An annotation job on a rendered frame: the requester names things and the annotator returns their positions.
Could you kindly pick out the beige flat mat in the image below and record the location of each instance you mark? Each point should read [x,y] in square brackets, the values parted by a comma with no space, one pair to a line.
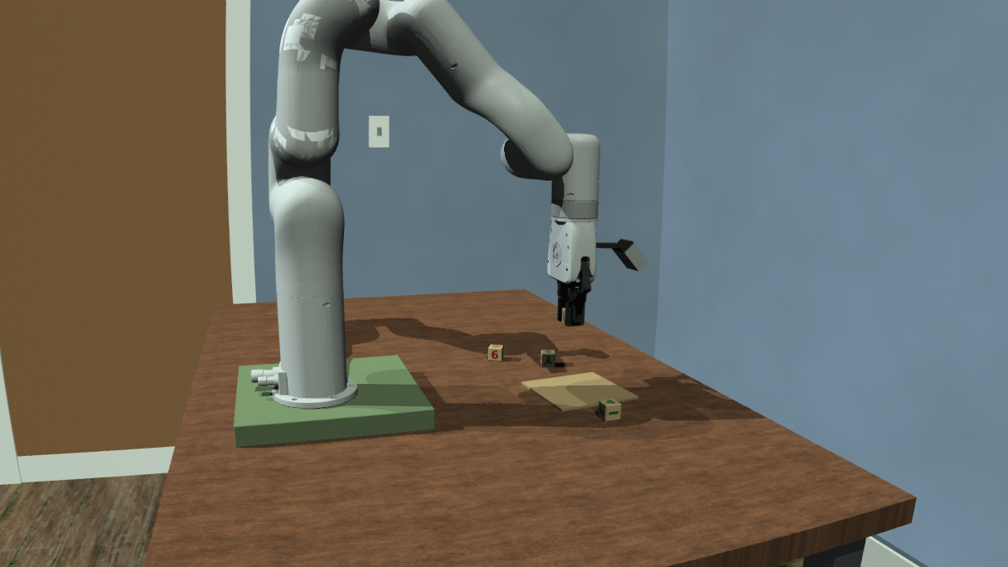
[577,391]

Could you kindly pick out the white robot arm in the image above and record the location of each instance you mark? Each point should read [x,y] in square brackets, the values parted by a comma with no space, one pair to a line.
[308,213]

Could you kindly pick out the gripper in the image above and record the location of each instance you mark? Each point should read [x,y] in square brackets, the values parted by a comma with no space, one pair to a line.
[572,253]

